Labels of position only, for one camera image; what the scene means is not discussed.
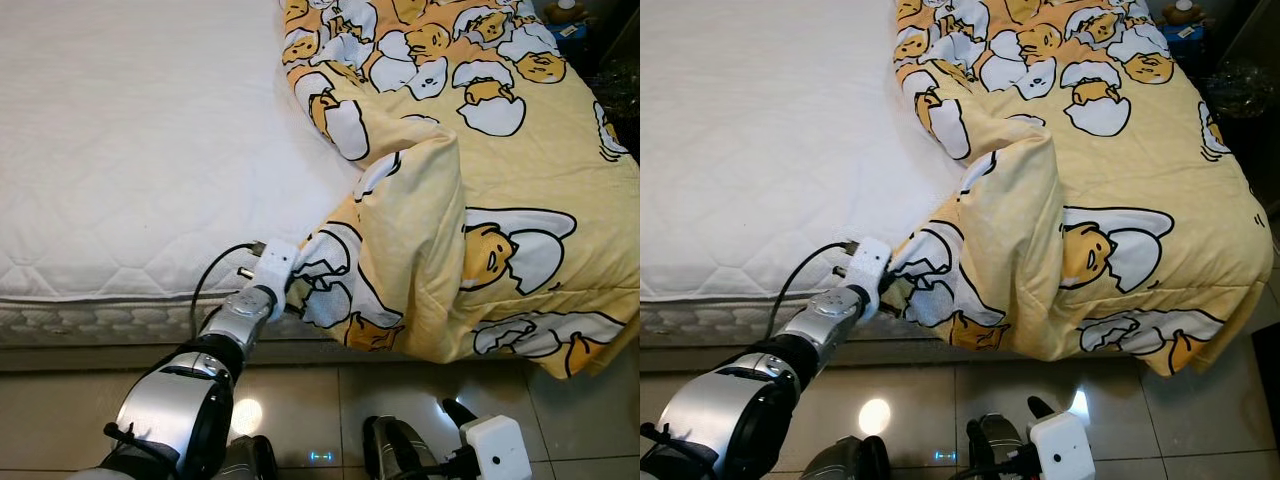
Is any dark wooden cabinet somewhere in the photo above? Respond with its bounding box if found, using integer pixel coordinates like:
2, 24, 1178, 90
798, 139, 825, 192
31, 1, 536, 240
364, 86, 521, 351
1205, 0, 1280, 216
590, 0, 641, 161

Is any bear shaped bottle white cap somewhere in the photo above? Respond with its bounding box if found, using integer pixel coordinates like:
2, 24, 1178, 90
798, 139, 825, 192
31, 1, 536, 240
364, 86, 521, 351
1160, 0, 1209, 46
548, 0, 593, 46

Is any crumpled clear plastic bag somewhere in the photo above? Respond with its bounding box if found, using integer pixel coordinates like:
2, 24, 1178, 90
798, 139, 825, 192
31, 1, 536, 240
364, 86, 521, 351
592, 60, 641, 121
1205, 60, 1271, 121

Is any white quilted mattress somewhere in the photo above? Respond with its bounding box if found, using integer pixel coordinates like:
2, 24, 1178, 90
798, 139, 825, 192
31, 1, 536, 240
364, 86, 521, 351
640, 0, 966, 346
0, 0, 371, 346

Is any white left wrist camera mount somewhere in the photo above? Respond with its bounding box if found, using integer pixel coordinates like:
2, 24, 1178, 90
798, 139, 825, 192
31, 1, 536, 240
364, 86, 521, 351
848, 236, 894, 321
250, 238, 301, 323

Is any beige bed base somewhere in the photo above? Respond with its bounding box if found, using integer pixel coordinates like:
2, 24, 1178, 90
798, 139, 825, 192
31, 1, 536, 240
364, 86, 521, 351
640, 335, 961, 373
0, 335, 361, 373

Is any yellow egg print blanket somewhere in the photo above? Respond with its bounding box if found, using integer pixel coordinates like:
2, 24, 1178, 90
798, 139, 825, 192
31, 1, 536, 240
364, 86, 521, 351
280, 0, 641, 379
893, 0, 1276, 379

